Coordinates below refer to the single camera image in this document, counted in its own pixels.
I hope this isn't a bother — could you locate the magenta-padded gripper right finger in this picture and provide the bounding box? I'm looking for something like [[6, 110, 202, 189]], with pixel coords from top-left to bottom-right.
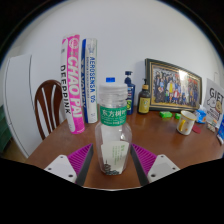
[[129, 143, 181, 186]]

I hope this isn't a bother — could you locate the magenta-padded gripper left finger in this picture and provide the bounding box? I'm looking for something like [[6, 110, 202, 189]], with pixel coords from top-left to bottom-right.
[[43, 143, 94, 187]]

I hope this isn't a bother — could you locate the clear bottle green label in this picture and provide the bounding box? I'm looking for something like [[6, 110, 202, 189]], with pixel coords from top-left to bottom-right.
[[94, 82, 133, 176]]

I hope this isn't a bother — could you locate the red round coaster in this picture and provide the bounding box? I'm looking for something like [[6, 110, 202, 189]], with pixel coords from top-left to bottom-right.
[[192, 123, 203, 135]]

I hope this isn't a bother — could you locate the blue tissue pack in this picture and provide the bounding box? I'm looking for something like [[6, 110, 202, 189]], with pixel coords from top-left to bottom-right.
[[194, 106, 208, 125]]

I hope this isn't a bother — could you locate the brown pump bottle yellow label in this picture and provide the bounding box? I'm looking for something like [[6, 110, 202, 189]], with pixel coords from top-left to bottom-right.
[[137, 78, 152, 115]]

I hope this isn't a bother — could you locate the brown wooden chair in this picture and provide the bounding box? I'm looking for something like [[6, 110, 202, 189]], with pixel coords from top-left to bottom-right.
[[34, 79, 65, 141]]

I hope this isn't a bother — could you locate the white door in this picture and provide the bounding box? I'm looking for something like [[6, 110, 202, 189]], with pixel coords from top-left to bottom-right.
[[2, 54, 38, 158]]

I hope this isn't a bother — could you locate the framed group photo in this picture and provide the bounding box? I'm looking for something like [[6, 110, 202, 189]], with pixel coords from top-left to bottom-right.
[[144, 58, 203, 113]]

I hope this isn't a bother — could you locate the pink shuttlecock tube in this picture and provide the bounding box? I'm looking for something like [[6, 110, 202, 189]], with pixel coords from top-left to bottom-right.
[[60, 34, 86, 135]]

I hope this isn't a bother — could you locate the dark blue pump bottle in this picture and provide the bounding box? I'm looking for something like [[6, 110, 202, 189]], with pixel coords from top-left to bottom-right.
[[123, 70, 136, 116]]

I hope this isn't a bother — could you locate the white printed paper bag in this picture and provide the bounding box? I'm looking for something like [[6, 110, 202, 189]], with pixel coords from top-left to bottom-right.
[[202, 77, 224, 133]]

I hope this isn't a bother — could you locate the white blue shuttlecock tube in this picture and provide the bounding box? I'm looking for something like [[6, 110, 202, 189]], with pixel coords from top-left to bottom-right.
[[81, 37, 99, 124]]

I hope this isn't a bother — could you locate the white mug yellow handle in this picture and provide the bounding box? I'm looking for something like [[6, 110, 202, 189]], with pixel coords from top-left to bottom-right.
[[175, 110, 198, 136]]

